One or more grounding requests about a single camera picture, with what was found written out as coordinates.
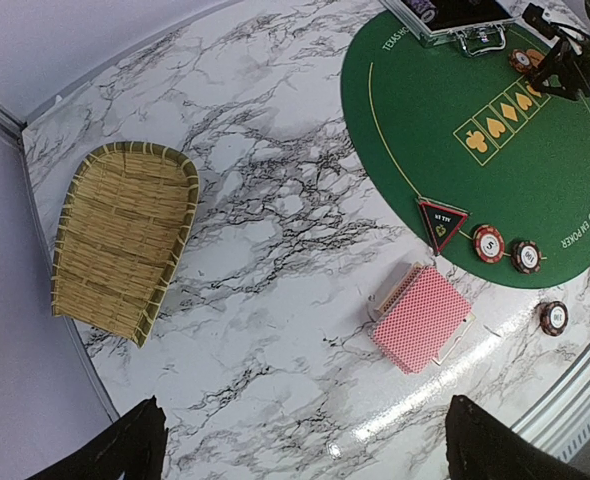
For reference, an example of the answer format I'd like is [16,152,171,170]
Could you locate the red 5 chips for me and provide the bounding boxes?
[508,49,533,74]
[473,224,505,264]

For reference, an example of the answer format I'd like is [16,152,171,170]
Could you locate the red playing card deck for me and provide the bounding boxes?
[372,267,474,375]

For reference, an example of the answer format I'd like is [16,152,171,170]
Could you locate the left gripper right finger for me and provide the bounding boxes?
[445,395,590,480]

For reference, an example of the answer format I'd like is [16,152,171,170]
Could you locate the aluminium poker chip case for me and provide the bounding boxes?
[381,0,516,58]

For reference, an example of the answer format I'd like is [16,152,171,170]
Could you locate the black red 100 chip stack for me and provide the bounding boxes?
[537,301,569,337]

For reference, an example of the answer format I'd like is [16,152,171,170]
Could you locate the triangular black red dealer button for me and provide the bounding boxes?
[417,196,470,256]

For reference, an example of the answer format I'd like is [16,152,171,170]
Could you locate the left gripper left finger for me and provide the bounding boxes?
[32,397,168,479]

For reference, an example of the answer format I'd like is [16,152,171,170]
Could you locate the black 100 chips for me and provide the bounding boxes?
[511,240,542,274]

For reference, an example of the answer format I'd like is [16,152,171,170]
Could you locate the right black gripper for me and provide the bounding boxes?
[522,1,590,100]

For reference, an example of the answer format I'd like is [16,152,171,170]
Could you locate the woven bamboo basket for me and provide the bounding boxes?
[51,141,200,346]

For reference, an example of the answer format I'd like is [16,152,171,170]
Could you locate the round green poker mat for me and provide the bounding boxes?
[341,12,590,288]

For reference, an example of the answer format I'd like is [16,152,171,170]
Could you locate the front aluminium rail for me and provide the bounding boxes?
[511,343,590,463]

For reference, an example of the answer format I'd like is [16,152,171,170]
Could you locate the orange big blind button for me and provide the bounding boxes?
[525,49,545,68]

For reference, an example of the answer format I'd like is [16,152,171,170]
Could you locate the playing card box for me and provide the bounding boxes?
[367,260,476,366]

